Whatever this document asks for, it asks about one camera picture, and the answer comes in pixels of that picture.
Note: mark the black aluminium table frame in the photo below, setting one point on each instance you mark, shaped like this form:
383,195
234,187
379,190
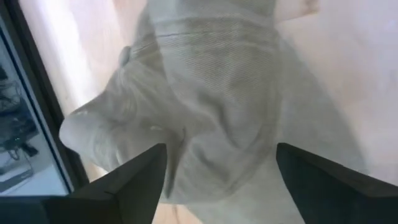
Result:
46,99

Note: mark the beige baseball cap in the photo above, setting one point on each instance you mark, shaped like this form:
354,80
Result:
211,93

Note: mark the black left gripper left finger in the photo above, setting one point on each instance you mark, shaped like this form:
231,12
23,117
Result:
109,202

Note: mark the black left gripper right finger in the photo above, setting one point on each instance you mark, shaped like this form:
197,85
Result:
342,199

